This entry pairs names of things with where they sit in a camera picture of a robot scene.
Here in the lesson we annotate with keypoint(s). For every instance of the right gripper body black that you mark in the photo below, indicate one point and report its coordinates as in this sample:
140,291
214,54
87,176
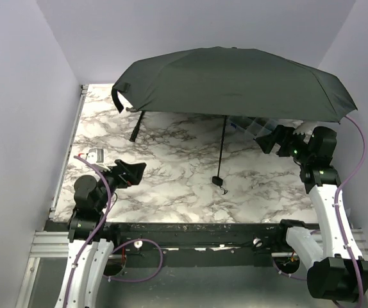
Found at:
280,141

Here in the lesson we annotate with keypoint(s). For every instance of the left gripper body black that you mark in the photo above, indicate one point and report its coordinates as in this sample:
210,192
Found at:
122,173

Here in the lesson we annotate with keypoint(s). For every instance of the black folding umbrella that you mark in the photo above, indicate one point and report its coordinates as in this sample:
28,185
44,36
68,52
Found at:
233,82

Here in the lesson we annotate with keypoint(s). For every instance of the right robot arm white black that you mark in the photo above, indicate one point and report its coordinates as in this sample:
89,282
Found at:
336,270

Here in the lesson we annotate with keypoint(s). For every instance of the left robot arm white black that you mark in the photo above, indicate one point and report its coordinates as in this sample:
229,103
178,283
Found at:
89,241

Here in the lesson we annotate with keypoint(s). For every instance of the black claw hammer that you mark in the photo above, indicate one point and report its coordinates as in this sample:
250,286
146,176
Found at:
137,126

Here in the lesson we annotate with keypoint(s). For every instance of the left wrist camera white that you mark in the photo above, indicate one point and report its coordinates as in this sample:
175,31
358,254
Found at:
94,157

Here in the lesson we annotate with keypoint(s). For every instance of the aluminium frame rail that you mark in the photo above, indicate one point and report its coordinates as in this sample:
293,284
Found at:
44,245

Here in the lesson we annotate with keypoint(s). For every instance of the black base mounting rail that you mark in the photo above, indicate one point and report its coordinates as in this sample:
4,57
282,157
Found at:
190,245

